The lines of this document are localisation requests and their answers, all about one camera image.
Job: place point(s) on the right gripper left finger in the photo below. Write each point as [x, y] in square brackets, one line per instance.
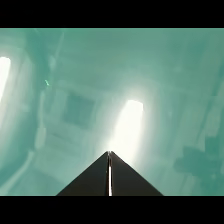
[93, 181]

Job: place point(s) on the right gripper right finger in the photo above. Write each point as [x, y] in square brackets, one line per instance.
[128, 181]

